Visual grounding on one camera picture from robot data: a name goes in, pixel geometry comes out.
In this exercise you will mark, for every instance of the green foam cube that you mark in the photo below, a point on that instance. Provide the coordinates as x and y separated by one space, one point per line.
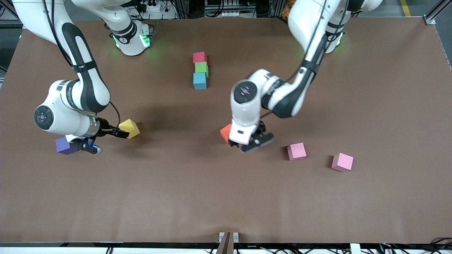
201 68

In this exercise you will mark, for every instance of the red foam cube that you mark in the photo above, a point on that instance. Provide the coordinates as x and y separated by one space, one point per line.
200 57

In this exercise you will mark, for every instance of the brown table cover mat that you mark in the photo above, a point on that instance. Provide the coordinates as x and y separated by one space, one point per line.
226 194

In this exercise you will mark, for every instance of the white power strip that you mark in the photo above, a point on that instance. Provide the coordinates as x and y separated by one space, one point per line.
155 10

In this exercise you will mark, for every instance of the small metal clamp bracket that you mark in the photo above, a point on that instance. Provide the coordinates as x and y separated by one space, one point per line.
221 237
236 237

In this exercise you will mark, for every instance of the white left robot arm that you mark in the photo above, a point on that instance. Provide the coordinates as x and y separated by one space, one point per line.
310 21

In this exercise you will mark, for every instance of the purple foam cube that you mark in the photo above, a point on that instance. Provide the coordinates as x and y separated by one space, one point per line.
61 146

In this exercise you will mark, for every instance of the orchid pink foam cube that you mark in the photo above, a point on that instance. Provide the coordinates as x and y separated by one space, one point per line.
342 162

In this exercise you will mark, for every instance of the grey equipment rack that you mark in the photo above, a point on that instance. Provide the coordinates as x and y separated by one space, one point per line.
226 7

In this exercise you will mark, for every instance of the blue foam cube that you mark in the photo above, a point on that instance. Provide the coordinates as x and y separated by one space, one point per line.
199 81

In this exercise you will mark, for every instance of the orange foam cube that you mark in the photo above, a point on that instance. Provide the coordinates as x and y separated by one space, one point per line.
225 132

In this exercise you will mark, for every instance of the orange yellow lumpy bundle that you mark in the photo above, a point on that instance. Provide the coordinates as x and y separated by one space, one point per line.
287 8

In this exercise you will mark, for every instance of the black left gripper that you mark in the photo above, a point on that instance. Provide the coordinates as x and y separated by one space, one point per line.
259 130

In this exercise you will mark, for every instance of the brown upright bar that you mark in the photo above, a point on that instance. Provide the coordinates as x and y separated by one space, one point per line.
225 247

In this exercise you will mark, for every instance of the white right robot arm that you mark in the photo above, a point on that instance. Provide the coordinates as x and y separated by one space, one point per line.
132 46

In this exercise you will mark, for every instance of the aluminium frame profile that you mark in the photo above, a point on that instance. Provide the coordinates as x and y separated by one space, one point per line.
438 10

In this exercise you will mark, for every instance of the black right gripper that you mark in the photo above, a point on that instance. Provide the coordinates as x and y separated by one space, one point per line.
104 127

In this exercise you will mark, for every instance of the yellow foam cube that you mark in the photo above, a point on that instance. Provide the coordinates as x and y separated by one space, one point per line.
131 126

